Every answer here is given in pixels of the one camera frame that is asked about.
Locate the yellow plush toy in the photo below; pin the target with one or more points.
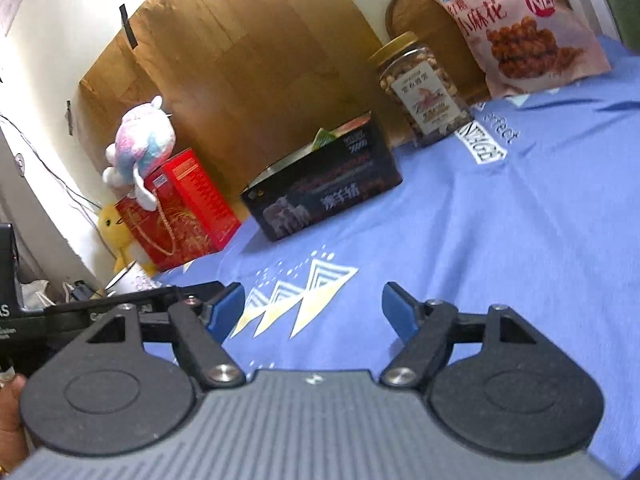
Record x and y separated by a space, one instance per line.
120 241

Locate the wood grain backdrop sheet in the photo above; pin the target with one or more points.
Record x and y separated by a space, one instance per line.
244 82

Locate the green snack packet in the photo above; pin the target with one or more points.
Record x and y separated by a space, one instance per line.
322 138

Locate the nut jar gold lid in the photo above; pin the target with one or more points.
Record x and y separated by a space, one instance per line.
410 75

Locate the round wooden tray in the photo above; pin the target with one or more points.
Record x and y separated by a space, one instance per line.
438 30

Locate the black tape strip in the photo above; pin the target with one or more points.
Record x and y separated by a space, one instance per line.
126 26

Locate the pastel plush toy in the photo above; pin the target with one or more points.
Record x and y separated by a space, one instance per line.
144 140

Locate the dark open snack box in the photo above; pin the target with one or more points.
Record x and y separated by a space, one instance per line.
313 184

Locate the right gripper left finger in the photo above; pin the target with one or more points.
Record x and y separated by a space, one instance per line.
127 381

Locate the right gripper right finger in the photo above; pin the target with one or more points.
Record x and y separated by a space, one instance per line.
492 381

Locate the red gift box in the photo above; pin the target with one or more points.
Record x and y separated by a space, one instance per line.
192 218

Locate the pink snack bag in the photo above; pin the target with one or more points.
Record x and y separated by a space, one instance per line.
526 46

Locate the left hand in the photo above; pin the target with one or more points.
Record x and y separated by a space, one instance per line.
13 445

